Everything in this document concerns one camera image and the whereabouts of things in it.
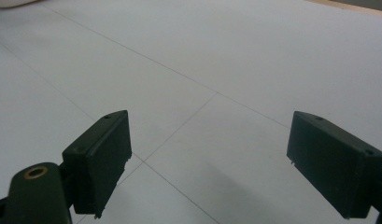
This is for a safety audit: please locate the white plastic bin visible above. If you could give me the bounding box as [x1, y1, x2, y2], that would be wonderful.
[0, 0, 40, 8]

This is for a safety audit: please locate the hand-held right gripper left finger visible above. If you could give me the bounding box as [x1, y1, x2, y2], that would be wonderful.
[62, 109, 133, 218]

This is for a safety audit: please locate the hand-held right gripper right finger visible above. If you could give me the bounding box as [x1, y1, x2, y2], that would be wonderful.
[286, 110, 382, 219]

